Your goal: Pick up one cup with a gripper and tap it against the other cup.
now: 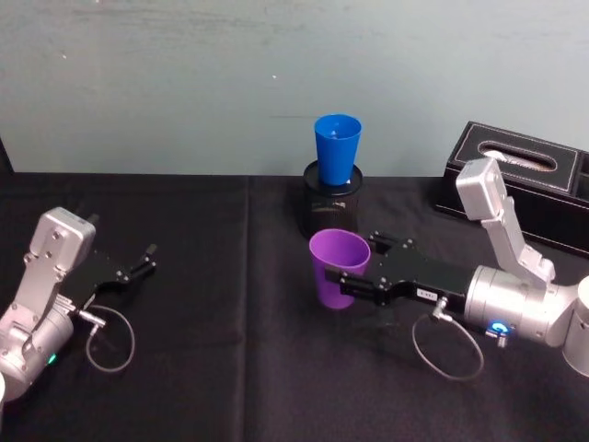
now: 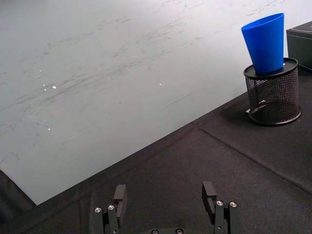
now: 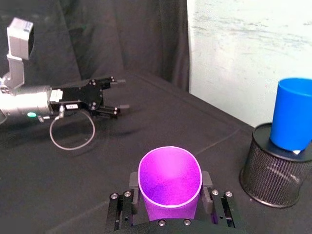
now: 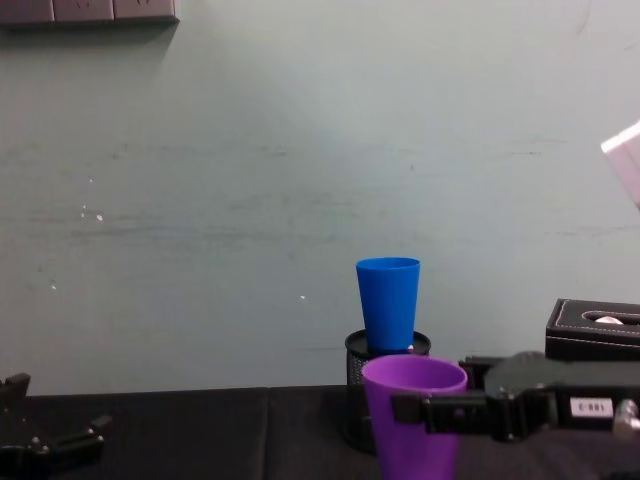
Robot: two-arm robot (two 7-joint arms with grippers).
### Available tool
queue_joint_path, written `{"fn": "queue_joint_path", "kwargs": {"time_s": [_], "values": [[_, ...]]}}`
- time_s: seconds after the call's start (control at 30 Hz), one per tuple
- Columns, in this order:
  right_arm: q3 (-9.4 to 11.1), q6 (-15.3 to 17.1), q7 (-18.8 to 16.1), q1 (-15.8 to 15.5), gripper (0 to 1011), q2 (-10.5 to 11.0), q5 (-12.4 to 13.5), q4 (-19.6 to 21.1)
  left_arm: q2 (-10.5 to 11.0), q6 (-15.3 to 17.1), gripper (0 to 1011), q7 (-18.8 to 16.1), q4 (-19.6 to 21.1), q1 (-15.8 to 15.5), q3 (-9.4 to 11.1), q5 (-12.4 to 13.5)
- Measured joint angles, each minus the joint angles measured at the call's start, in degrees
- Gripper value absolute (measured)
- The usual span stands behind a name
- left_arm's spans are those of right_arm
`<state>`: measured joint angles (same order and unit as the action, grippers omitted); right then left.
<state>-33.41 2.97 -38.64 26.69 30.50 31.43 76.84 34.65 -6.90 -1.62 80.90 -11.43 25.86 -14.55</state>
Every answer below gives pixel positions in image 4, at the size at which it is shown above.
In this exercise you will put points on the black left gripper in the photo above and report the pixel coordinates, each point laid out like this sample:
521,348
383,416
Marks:
20,462

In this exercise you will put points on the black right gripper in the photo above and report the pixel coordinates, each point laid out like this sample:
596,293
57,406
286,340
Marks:
550,390

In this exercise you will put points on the purple plastic cup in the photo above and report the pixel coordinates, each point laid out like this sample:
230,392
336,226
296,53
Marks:
405,450

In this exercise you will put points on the black mesh pen holder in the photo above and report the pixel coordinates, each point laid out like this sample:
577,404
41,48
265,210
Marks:
356,372

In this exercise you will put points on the blue plastic cup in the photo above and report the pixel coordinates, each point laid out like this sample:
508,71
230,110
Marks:
389,305

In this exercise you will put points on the black stitched tissue box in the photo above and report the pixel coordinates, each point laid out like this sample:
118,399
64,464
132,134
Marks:
565,330

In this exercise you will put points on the black table cloth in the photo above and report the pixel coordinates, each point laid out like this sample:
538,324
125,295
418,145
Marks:
200,435

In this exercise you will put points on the white tissue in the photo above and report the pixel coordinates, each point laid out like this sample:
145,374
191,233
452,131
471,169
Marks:
612,320

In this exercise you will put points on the grey wall socket panel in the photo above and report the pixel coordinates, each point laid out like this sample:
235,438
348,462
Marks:
85,10

